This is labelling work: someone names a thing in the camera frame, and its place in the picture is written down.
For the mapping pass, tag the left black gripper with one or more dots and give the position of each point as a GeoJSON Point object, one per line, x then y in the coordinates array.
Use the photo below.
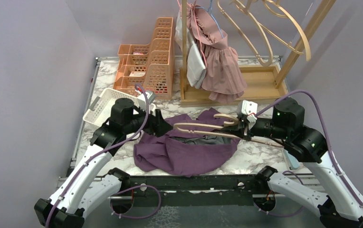
{"type": "Point", "coordinates": [157, 124]}

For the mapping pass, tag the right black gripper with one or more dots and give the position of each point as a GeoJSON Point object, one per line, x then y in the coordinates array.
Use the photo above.
{"type": "Point", "coordinates": [243, 130]}

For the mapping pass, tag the purple cloth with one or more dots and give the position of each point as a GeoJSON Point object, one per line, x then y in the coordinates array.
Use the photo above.
{"type": "Point", "coordinates": [183, 154]}

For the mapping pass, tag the pink clothes pile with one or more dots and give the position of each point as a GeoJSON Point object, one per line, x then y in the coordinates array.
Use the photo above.
{"type": "Point", "coordinates": [223, 76]}

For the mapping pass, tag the white skirt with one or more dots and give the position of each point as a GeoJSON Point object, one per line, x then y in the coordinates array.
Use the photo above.
{"type": "Point", "coordinates": [196, 69]}

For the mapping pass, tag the pink wire hanger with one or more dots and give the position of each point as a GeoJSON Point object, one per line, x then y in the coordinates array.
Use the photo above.
{"type": "Point", "coordinates": [194, 18]}

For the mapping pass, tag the blue wire hanger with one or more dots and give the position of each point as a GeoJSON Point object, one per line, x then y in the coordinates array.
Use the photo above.
{"type": "Point", "coordinates": [210, 11]}

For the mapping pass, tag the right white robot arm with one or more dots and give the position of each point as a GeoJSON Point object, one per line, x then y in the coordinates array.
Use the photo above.
{"type": "Point", "coordinates": [341, 204]}

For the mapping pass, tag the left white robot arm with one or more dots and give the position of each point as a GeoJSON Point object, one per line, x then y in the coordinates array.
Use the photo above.
{"type": "Point", "coordinates": [75, 199]}

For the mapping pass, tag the wooden hanger rack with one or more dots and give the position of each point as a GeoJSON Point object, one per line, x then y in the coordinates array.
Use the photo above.
{"type": "Point", "coordinates": [266, 80]}

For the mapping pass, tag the light blue small block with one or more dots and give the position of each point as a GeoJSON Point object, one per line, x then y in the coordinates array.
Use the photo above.
{"type": "Point", "coordinates": [291, 162]}

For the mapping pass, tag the orange plastic file organizer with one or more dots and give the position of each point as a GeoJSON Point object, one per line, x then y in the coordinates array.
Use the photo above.
{"type": "Point", "coordinates": [151, 65]}

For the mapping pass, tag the white plastic basket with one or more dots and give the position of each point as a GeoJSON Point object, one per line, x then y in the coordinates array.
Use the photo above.
{"type": "Point", "coordinates": [100, 109]}

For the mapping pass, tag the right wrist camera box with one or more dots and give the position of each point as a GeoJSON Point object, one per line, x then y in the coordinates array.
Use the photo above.
{"type": "Point", "coordinates": [248, 109]}

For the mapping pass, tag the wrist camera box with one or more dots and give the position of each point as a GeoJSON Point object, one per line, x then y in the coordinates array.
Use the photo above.
{"type": "Point", "coordinates": [147, 98]}
{"type": "Point", "coordinates": [248, 109]}

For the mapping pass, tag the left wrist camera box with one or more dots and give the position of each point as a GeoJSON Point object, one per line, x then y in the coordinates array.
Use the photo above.
{"type": "Point", "coordinates": [147, 98]}

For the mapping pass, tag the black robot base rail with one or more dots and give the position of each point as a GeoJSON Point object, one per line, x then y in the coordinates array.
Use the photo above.
{"type": "Point", "coordinates": [180, 191]}

